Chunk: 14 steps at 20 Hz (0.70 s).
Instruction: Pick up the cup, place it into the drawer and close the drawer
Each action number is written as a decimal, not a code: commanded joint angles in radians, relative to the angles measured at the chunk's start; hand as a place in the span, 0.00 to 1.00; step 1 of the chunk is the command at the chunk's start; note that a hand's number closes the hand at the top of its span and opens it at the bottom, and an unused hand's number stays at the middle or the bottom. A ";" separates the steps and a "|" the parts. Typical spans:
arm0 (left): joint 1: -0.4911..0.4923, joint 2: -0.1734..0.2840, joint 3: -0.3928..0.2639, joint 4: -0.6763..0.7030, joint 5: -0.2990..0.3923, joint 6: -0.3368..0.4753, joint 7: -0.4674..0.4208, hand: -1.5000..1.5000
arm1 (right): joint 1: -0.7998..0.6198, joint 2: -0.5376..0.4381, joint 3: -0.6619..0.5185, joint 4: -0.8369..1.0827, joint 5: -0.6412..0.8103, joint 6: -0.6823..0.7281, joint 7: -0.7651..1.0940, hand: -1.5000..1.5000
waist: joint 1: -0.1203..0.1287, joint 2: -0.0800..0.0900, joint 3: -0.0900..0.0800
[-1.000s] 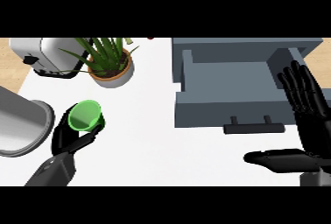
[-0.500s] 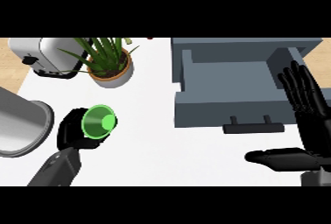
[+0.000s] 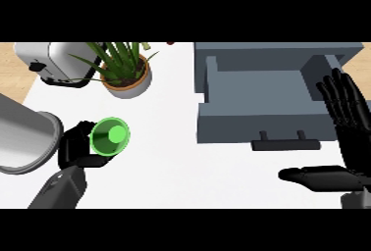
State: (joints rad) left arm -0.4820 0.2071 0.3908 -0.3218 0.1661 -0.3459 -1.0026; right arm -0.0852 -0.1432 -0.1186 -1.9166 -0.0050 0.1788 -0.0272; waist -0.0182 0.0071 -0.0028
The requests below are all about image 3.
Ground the grey open drawer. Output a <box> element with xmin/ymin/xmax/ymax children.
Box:
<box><xmin>194</xmin><ymin>54</ymin><xmax>371</xmax><ymax>144</ymax></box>

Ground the large silver metal pot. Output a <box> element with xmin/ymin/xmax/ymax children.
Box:
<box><xmin>0</xmin><ymin>93</ymin><xmax>64</xmax><ymax>176</ymax></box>

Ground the grey cabinet body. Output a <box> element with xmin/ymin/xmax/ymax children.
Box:
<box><xmin>192</xmin><ymin>42</ymin><xmax>364</xmax><ymax>94</ymax></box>

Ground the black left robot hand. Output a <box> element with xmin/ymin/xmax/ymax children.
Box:
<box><xmin>56</xmin><ymin>120</ymin><xmax>116</xmax><ymax>171</ymax></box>

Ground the silver toaster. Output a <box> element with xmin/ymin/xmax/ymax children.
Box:
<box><xmin>13</xmin><ymin>42</ymin><xmax>106</xmax><ymax>88</ymax></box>

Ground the green cup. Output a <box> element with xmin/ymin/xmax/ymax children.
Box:
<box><xmin>88</xmin><ymin>117</ymin><xmax>131</xmax><ymax>157</ymax></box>

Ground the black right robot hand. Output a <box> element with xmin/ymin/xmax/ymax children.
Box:
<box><xmin>276</xmin><ymin>68</ymin><xmax>371</xmax><ymax>193</ymax></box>

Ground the dark grey drawer handle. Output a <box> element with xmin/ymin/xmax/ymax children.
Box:
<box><xmin>251</xmin><ymin>129</ymin><xmax>322</xmax><ymax>152</ymax></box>

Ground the potted green plant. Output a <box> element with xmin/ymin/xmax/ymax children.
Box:
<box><xmin>67</xmin><ymin>42</ymin><xmax>160</xmax><ymax>100</ymax></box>

